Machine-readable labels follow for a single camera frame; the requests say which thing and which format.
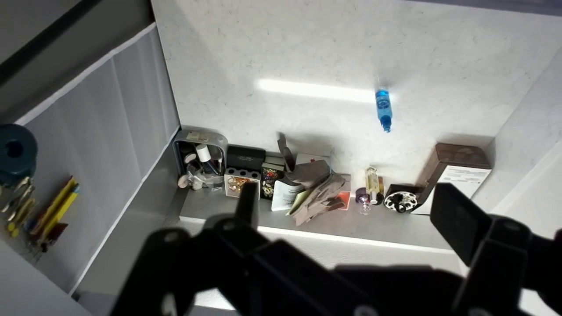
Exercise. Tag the white small box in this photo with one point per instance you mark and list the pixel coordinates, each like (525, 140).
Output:
(283, 195)

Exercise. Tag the blue plastic bottle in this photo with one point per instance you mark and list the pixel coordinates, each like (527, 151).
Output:
(383, 107)

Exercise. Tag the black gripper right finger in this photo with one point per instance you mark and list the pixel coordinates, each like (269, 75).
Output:
(502, 269)

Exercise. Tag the brown box with white lid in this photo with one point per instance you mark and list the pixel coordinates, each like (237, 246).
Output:
(453, 160)

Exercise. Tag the black case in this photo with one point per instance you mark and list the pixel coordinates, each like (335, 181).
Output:
(246, 158)

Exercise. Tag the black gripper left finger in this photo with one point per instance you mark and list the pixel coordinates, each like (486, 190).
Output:
(233, 274)

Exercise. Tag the clear container with items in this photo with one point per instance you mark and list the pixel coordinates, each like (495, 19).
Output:
(202, 158)

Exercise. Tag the yellow hanging tools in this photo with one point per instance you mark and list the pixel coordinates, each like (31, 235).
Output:
(54, 212)

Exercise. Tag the pink small box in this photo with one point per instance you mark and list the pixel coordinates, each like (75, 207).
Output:
(344, 193)

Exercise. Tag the desk clutter pile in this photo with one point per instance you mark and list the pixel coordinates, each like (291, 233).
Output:
(312, 186)

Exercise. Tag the small amber bottle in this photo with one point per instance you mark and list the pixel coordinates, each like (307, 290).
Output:
(372, 184)

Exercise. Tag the teal tape roll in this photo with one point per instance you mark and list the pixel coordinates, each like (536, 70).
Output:
(16, 153)

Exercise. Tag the colourful printed small box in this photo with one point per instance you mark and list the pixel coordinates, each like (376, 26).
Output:
(272, 177)

